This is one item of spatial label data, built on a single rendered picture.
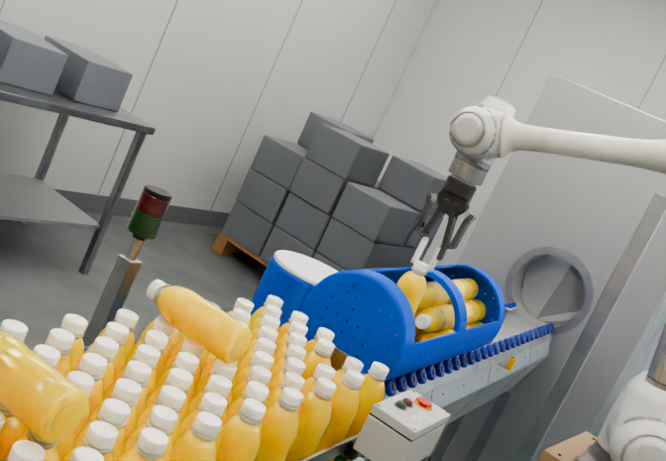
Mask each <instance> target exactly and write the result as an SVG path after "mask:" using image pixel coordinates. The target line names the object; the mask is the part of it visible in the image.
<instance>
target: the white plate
mask: <svg viewBox="0 0 666 461"><path fill-rule="evenodd" d="M274 258H275V260H276V262H277V263H278V264H279V265H280V266H281V267H282V268H284V269H285V270H286V271H288V272H289V273H290V274H292V275H294V276H295V277H297V278H299V279H301V280H302V281H304V282H306V283H308V284H311V285H313V286H316V285H317V284H318V283H319V282H320V281H322V280H323V279H324V278H326V277H328V276H330V275H332V274H334V273H337V272H338V271H336V270H334V269H333V268H331V267H329V266H327V265H325V264H323V263H321V262H319V261H317V260H315V259H312V258H310V257H307V256H304V255H302V254H298V253H295V252H291V251H285V250H279V251H276V252H275V254H274Z"/></svg>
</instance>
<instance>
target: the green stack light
mask: <svg viewBox="0 0 666 461"><path fill-rule="evenodd" d="M163 220H164V219H163V218H157V217H153V216H150V215H148V214H145V213H143V212H142V211H140V210H139V209H138V208H137V207H135V209H134V211H133V214H132V216H131V218H130V221H129V223H128V225H127V228H128V230H129V231H130V232H132V233H133V234H135V235H137V236H139V237H142V238H145V239H155V238H156V236H157V234H158V232H159V229H160V227H161V225H162V222H163Z"/></svg>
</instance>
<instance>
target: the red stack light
mask: <svg viewBox="0 0 666 461"><path fill-rule="evenodd" d="M169 205H170V200H169V201H165V200H161V199H158V198H155V197H153V196H151V195H149V194H147V193H146V192H145V190H144V189H143V190H142V192H141V194H140V197H139V199H138V202H137V204H136V207H137V208H138V209H139V210H140V211H142V212H143V213H145V214H148V215H150V216H153V217H157V218H164V217H165V215H166V213H167V209H168V207H169Z"/></svg>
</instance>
